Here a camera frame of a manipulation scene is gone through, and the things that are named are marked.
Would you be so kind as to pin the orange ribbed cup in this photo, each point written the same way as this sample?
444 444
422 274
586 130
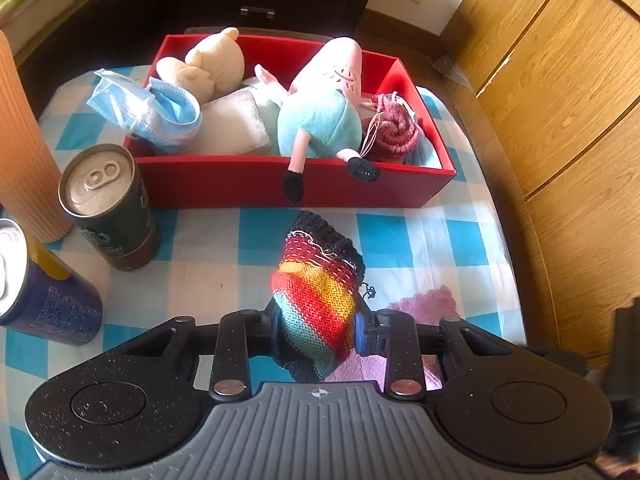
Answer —
20 150

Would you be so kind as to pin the red cardboard box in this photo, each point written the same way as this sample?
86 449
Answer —
225 185

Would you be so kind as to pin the cream plush bear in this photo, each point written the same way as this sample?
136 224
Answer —
210 65

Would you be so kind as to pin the blue checked tablecloth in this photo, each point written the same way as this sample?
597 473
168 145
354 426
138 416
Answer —
400 240

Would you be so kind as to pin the pink pig plush toy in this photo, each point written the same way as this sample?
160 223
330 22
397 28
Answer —
320 120

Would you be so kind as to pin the white square cloth pad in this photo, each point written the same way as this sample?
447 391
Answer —
230 120

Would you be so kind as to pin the wooden wardrobe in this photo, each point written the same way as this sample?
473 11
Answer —
550 85

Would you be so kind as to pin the blue face mask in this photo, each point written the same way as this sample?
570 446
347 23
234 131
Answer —
175 117
120 100

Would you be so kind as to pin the blue and yellow drink can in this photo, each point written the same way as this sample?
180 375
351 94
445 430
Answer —
50 300

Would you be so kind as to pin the rainbow striped knitted sock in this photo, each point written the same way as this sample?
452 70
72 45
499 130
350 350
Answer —
315 295

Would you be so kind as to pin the light blue towel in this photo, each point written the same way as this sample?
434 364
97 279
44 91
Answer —
427 156

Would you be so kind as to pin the dark green drink can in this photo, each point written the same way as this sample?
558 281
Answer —
115 220

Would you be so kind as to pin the clear plastic wrapper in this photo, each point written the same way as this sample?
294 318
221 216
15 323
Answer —
450 67

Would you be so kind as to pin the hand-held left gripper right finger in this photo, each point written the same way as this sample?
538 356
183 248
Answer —
362 335

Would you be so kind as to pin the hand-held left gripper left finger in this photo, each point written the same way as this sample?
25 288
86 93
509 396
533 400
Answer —
250 325

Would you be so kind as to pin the maroon knitted hat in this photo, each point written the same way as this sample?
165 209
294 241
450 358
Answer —
397 130

